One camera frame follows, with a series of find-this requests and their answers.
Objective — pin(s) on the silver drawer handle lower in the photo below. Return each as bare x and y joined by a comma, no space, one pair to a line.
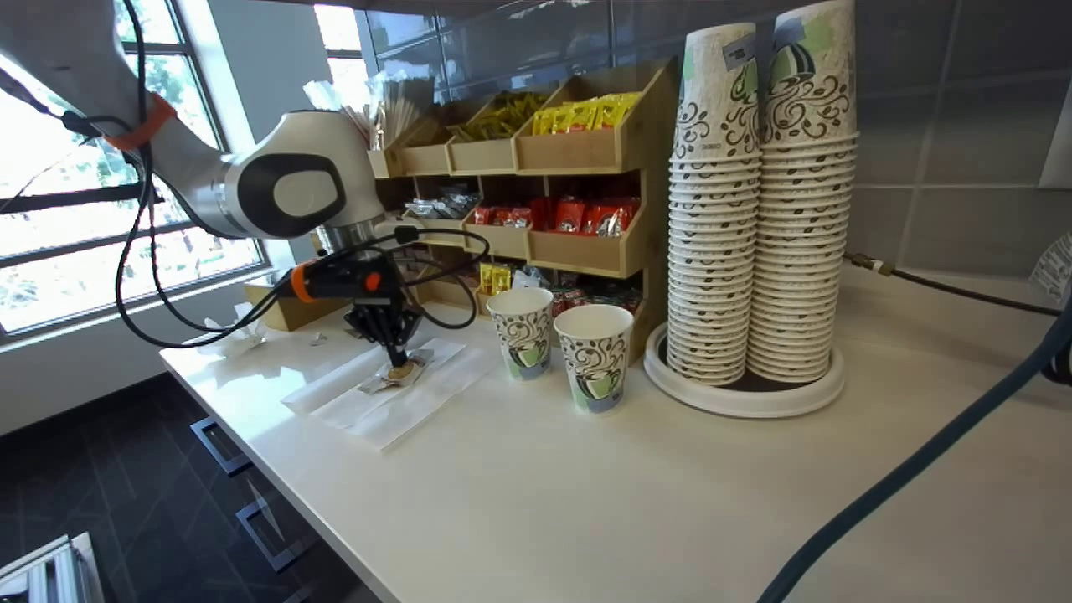
277,531

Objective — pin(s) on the white round cup tray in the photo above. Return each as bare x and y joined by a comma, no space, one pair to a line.
751,397

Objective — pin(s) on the silver drawer handle upper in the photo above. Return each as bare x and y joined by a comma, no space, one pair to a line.
218,447

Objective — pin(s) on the white paper napkin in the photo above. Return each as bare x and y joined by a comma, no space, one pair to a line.
386,417

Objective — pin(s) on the wooden condiment organizer shelf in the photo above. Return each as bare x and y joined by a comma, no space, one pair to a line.
539,171

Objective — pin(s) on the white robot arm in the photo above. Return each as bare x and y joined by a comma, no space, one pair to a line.
309,171

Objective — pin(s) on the silver drawer handle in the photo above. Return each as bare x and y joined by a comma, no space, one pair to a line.
218,447
277,531

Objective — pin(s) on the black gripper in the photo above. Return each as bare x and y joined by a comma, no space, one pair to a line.
391,322

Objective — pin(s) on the yellow sachets in top bin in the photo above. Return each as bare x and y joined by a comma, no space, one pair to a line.
587,116

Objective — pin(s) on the right patterned paper cup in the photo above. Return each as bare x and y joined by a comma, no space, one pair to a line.
594,352

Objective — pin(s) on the right stack of paper cups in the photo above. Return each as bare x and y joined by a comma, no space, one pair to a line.
804,191

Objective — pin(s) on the left stack of paper cups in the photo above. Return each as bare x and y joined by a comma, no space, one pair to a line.
711,214

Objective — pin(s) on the red sachets in middle bin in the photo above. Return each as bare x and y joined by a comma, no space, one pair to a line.
567,216

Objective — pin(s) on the clear bags of straws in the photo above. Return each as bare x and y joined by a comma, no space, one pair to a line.
386,116

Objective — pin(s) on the stack of paper cups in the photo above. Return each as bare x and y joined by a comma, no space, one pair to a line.
711,214
804,191

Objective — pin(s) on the patterned paper cup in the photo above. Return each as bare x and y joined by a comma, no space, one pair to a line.
594,352
525,327

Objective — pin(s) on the white sachet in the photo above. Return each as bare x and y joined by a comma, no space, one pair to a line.
392,376

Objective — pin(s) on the left patterned paper cup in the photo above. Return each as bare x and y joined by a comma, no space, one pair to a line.
525,327

